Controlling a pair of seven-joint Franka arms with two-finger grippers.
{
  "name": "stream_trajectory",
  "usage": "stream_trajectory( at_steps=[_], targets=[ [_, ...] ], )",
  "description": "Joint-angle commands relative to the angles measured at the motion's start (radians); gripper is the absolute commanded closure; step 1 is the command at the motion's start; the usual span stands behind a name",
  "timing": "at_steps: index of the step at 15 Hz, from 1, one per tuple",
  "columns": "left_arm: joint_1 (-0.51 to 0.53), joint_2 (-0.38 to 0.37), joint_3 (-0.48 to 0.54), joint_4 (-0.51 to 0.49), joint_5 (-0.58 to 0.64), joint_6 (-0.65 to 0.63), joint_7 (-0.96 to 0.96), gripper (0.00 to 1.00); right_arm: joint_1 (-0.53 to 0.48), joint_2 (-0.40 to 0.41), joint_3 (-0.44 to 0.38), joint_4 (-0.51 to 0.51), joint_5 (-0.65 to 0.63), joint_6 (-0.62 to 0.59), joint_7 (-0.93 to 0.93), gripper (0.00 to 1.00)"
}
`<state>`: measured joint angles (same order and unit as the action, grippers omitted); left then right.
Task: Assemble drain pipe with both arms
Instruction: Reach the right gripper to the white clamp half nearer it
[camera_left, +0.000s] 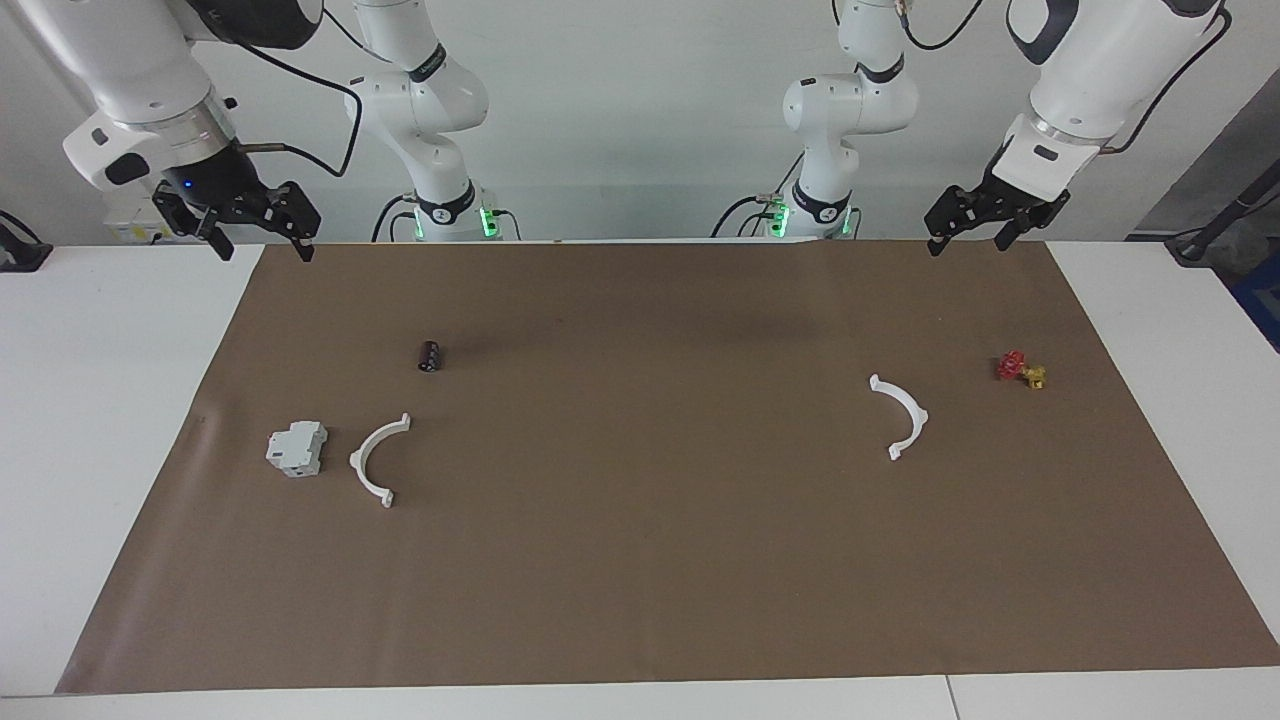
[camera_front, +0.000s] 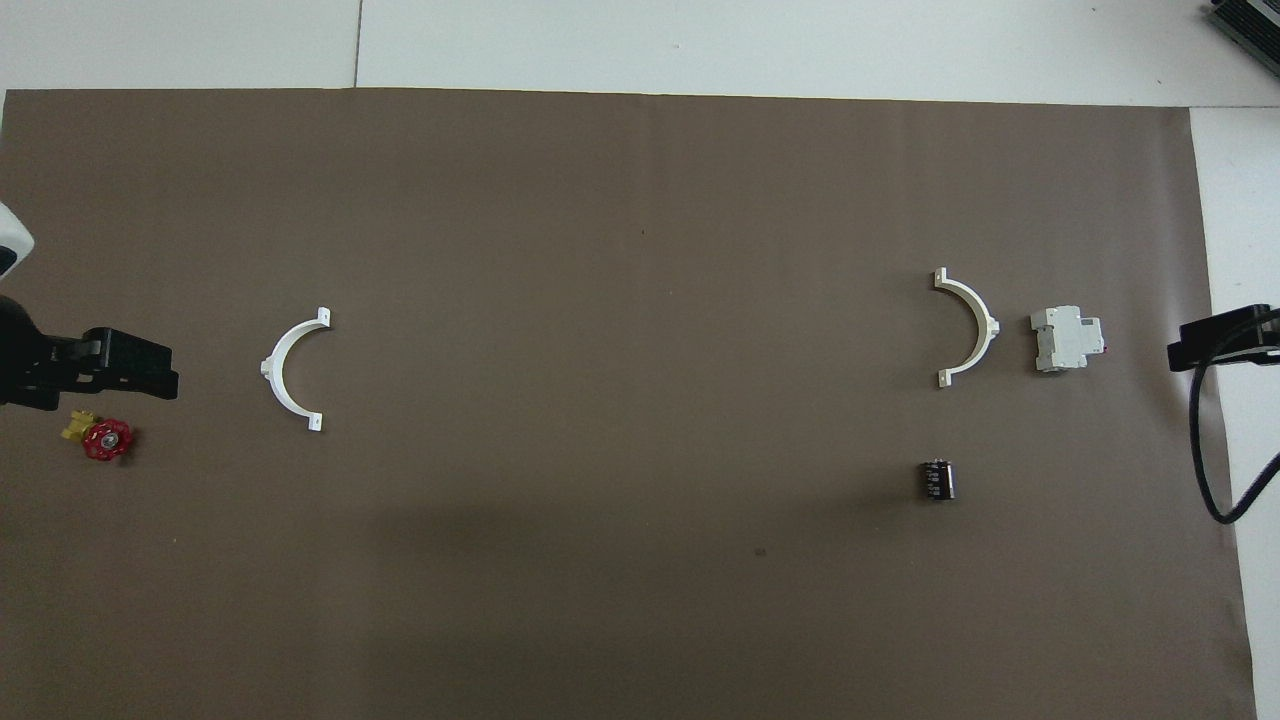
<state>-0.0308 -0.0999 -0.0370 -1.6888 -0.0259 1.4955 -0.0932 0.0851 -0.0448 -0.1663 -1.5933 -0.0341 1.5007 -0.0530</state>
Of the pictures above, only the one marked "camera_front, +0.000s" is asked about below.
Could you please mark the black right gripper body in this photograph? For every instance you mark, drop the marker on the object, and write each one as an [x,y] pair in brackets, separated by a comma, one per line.
[1262,335]

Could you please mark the brown table mat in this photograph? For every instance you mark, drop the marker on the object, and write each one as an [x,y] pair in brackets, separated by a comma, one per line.
[600,300]

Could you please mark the black cylindrical capacitor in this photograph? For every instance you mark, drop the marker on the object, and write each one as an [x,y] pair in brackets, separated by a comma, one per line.
[937,479]

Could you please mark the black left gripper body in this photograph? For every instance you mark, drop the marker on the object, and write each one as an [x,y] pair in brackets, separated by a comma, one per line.
[40,365]

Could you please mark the white circuit breaker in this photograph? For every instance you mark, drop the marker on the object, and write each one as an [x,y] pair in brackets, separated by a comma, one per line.
[1065,340]

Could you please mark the grey finned device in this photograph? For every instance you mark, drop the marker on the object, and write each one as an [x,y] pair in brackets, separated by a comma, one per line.
[1250,20]

